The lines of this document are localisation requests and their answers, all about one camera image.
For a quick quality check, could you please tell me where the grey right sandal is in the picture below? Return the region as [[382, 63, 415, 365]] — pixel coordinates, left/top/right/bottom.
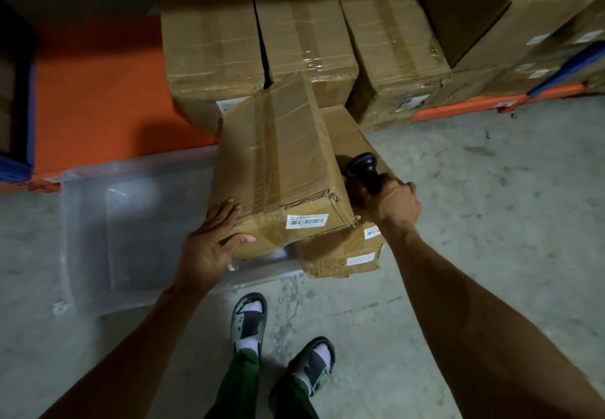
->
[[283, 336, 337, 399]]

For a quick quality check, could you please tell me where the blue rack upright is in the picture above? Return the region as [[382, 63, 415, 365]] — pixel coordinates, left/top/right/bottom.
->
[[0, 0, 37, 184]]

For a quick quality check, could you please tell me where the grey left sandal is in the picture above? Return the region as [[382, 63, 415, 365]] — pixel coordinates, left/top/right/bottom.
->
[[230, 292, 268, 363]]

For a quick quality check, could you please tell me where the person's left forearm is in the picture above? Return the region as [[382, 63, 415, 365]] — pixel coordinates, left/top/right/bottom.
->
[[40, 282, 211, 419]]

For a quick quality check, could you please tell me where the flat cardboard box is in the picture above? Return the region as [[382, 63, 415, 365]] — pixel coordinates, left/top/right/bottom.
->
[[425, 57, 570, 108]]

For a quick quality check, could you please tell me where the small crumpled cardboard box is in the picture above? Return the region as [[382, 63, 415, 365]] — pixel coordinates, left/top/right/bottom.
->
[[295, 104, 394, 279]]

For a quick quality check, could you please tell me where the white left sock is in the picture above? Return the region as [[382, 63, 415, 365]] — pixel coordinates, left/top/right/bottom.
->
[[235, 300, 263, 357]]

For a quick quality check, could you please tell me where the person's green trouser leg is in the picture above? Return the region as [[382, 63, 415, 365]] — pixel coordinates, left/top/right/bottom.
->
[[205, 348, 262, 419], [268, 374, 320, 419]]

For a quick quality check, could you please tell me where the orange rack shelf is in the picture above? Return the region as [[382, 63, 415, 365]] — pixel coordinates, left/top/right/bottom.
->
[[0, 16, 224, 193]]

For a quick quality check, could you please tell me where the white right sock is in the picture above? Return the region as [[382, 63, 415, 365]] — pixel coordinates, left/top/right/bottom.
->
[[293, 343, 332, 395]]

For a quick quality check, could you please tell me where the person's left hand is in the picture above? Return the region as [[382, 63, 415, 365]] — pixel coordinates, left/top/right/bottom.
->
[[176, 198, 256, 293]]

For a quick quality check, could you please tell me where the clear plastic storage bin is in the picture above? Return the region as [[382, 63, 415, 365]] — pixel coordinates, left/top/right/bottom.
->
[[53, 146, 304, 318]]

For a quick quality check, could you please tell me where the cardboard box with white labels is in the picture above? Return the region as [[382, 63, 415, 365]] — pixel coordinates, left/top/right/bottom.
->
[[515, 0, 605, 67]]

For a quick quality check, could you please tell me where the blue rack brace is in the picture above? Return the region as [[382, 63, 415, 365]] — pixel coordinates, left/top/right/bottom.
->
[[527, 41, 605, 98]]

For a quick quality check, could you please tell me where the black handheld barcode scanner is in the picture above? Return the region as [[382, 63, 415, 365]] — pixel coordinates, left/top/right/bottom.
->
[[344, 152, 386, 195]]

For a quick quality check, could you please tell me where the person's right green trouser leg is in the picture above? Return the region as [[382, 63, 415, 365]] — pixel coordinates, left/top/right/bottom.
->
[[268, 374, 320, 419]]

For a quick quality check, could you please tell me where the taped cardboard box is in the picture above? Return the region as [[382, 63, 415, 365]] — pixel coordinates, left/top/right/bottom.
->
[[252, 0, 360, 109], [160, 0, 268, 137], [338, 0, 453, 132], [208, 73, 358, 261]]

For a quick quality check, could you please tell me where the grey sandal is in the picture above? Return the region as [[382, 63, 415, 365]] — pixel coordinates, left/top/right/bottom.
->
[[283, 336, 337, 399], [230, 292, 268, 363]]

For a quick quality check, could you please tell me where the person's right hand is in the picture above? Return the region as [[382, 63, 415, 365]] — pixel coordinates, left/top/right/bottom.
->
[[349, 173, 422, 236]]

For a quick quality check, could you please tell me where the orange rack beam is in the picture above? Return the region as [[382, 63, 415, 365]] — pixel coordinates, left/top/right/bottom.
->
[[410, 82, 588, 124]]

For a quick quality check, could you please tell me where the white sock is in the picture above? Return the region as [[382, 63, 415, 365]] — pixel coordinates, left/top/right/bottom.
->
[[293, 343, 332, 395], [235, 300, 263, 357]]

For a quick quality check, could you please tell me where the person's left green trouser leg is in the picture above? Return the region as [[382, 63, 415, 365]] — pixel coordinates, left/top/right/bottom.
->
[[205, 348, 262, 419]]

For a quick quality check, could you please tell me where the person's right forearm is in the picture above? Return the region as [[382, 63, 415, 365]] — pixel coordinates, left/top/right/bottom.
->
[[378, 224, 605, 419]]

